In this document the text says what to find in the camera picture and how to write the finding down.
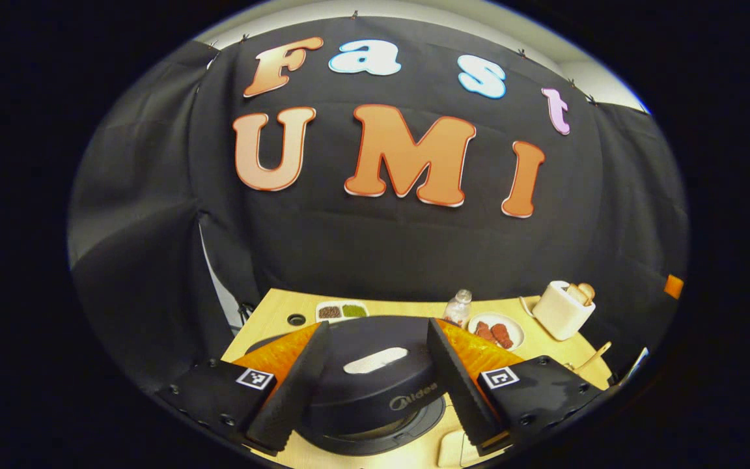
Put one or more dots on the white divided grain dish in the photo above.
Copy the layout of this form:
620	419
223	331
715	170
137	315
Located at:
341	311

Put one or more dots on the dark grey rice cooker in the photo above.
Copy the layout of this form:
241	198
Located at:
375	397

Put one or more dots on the white round plate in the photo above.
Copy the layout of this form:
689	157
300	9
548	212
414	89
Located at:
515	329

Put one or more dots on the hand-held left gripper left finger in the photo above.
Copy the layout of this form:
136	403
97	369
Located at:
293	391

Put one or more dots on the black backdrop cloth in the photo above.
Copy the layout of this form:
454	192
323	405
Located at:
375	247

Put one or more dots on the toasted bread slice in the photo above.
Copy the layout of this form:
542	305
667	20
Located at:
586	291
575	296

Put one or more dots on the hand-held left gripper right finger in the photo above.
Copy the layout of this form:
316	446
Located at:
463	391

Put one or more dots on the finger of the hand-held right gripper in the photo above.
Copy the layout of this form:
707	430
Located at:
674	286

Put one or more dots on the red meat piece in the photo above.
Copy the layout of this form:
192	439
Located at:
502	336
484	332

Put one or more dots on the clear plastic drink bottle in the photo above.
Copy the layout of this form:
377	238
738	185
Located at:
458	311

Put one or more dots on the white toaster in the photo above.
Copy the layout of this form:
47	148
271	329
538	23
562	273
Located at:
557	316

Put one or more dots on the wooden spoon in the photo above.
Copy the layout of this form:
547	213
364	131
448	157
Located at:
596	355

